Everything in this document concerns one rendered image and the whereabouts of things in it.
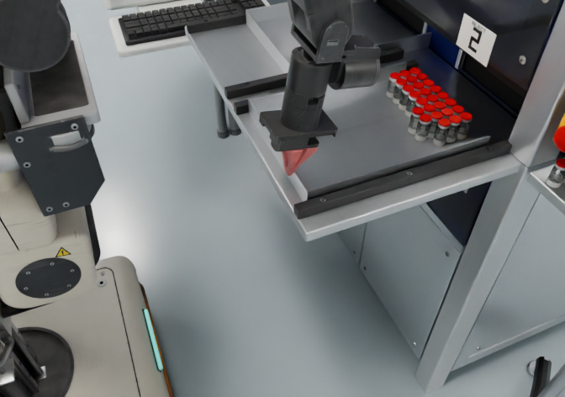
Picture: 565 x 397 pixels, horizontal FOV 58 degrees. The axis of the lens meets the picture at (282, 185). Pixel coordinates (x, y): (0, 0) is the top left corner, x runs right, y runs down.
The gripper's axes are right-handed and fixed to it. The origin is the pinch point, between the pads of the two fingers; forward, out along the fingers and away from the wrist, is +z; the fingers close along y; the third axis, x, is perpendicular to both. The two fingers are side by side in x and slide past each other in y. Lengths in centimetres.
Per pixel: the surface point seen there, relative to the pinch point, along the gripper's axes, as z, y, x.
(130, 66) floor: 89, 10, 199
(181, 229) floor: 91, 5, 77
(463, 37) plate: -16.2, 35.9, 10.0
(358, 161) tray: 0.9, 13.3, 0.3
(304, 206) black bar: 1.5, -0.2, -7.1
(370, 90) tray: -1.4, 25.6, 18.1
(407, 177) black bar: -1.5, 17.3, -7.6
